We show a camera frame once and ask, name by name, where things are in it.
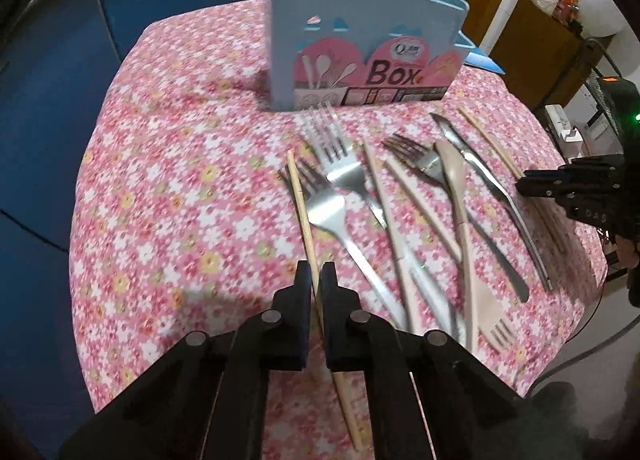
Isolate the beige plastic spoon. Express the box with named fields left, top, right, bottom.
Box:
left=435, top=139, right=480, bottom=354

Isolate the beige plastic fork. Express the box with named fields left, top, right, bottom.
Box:
left=383, top=154, right=519, bottom=353

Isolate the light blue utensil box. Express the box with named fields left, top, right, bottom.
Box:
left=266, top=0, right=474, bottom=111

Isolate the steel knife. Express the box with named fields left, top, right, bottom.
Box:
left=432, top=113, right=554, bottom=292

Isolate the steel fork near chopstick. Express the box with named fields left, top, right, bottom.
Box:
left=281, top=158, right=408, bottom=330

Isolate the steel fork middle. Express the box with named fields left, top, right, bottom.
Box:
left=305, top=102, right=462, bottom=338

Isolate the pink plastic chopstick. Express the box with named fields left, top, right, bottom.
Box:
left=362, top=140, right=422, bottom=334

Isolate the steel fork right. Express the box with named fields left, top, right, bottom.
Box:
left=383, top=133, right=529, bottom=303

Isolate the wooden chopstick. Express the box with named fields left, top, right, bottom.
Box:
left=286, top=150, right=364, bottom=451
left=457, top=107, right=568, bottom=254

